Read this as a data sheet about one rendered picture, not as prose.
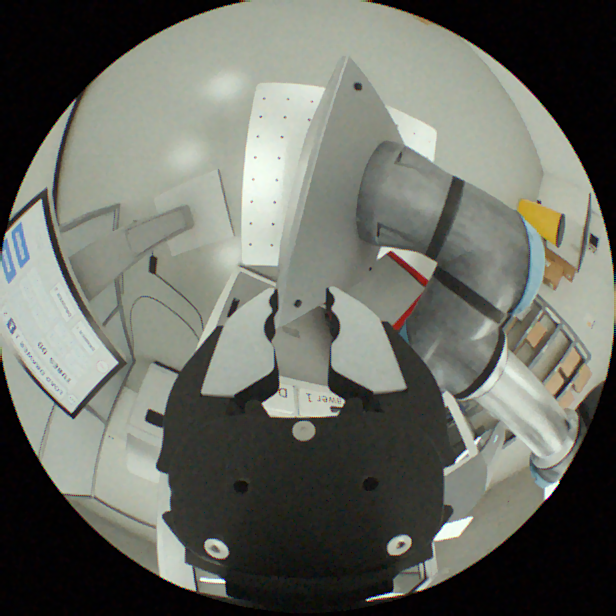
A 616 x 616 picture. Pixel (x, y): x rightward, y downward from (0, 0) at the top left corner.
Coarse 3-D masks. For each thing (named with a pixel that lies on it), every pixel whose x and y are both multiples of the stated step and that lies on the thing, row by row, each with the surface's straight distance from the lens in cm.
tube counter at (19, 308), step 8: (16, 288) 64; (8, 296) 66; (16, 296) 64; (16, 304) 64; (16, 312) 65; (24, 312) 63; (24, 320) 64; (24, 328) 65; (32, 328) 63; (32, 336) 64; (40, 336) 63; (40, 344) 64; (40, 352) 65
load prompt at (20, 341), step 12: (0, 312) 69; (12, 324) 67; (12, 336) 68; (24, 336) 66; (24, 348) 67; (36, 360) 67; (36, 372) 69; (48, 372) 67; (48, 384) 69; (60, 384) 68; (60, 396) 70
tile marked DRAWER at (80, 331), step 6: (78, 324) 58; (84, 324) 57; (72, 330) 58; (78, 330) 58; (84, 330) 58; (78, 336) 59; (84, 336) 58; (90, 336) 58; (84, 342) 59; (90, 342) 59; (96, 342) 58; (84, 348) 60; (90, 348) 59; (96, 348) 59; (90, 354) 60
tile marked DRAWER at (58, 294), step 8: (56, 288) 57; (64, 288) 56; (56, 296) 58; (64, 296) 57; (56, 304) 58; (64, 304) 57; (72, 304) 57; (64, 312) 58; (72, 312) 57; (64, 320) 58
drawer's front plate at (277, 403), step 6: (282, 384) 70; (282, 390) 69; (288, 390) 70; (276, 396) 67; (288, 396) 69; (264, 402) 64; (270, 402) 65; (276, 402) 66; (282, 402) 67; (288, 402) 68; (270, 408) 64; (276, 408) 65; (282, 408) 66; (288, 408) 67; (294, 408) 68
